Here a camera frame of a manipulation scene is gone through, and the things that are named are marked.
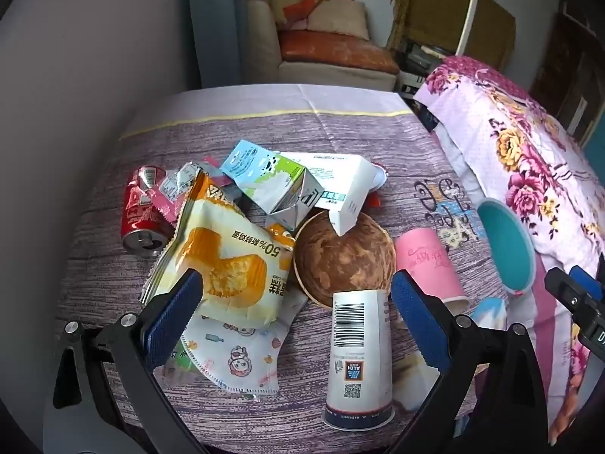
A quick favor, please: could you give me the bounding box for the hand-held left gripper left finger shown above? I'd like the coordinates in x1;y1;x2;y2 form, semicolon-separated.
42;269;209;454

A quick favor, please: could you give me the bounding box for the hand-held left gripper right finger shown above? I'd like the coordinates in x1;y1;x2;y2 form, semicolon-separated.
383;269;551;454

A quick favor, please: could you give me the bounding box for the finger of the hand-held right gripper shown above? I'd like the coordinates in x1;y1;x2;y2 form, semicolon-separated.
544;267;605;355
569;265;605;300

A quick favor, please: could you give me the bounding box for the white paper cup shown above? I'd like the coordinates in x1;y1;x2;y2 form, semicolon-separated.
322;288;395;431

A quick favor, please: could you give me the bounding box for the teal trash bin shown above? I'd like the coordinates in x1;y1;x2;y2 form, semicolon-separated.
476;199;537;296

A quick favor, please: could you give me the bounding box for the yellow cake packet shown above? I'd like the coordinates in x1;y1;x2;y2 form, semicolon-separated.
139;170;296;329

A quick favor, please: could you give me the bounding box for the green white packet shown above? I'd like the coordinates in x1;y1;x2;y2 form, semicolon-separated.
154;336;197;389

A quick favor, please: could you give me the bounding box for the cartoon print face mask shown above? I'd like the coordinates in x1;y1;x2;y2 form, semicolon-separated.
182;312;289;395

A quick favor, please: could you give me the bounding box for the pink paper cup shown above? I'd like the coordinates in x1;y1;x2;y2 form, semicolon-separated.
394;227;470;315

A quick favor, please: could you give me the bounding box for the red soda can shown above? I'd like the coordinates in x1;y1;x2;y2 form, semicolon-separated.
120;165;175;258

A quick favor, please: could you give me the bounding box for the pink snack wrapper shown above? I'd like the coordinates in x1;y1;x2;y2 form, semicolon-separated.
146;163;204;223

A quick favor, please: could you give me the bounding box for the floral blanket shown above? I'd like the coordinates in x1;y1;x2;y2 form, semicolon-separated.
413;54;605;445

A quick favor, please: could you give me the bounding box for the blue green milk carton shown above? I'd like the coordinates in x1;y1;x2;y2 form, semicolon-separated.
220;139;327;228

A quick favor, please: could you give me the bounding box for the wood print tablecloth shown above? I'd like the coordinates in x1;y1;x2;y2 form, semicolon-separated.
57;84;511;454

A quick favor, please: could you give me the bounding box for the stack of books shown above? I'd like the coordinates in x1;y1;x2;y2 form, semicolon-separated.
394;38;447;93

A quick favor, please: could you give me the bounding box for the white pole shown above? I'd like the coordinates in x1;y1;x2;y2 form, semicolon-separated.
456;0;480;58

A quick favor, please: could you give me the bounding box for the beige sofa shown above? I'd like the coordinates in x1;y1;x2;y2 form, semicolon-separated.
246;0;398;90

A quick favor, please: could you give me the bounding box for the blue grey curtain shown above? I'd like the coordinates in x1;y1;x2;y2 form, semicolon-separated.
186;0;249;90

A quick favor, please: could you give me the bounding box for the mustard cloth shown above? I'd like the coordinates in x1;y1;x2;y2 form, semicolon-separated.
390;0;517;58

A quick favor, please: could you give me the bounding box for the beige pillow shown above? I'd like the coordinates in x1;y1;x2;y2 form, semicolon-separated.
307;0;370;41

